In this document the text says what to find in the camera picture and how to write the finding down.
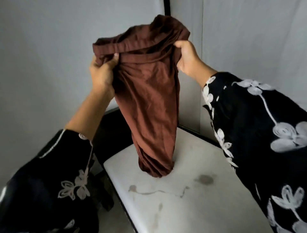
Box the black stool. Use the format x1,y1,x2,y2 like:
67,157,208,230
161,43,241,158
87,165,114,212

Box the person's left hand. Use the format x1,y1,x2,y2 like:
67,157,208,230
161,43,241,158
89,53,120,96

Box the person's right forearm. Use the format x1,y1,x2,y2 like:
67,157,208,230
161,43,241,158
189,61,218,88

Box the black floral blouse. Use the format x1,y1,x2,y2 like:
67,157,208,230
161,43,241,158
0,71,307,233

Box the person's right hand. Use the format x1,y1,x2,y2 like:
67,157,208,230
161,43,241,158
174,40,204,77

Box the white wardrobe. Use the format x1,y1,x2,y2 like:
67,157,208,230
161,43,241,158
164,0,307,142

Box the brown bed sheet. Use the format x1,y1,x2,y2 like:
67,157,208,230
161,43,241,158
92,14,191,178

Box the person's left forearm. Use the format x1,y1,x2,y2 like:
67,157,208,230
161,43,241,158
65,86,115,142

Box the white mattress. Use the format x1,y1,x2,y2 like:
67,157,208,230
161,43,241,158
103,127,274,233

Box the dark wooden bed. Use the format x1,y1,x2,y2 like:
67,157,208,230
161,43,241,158
92,107,138,233

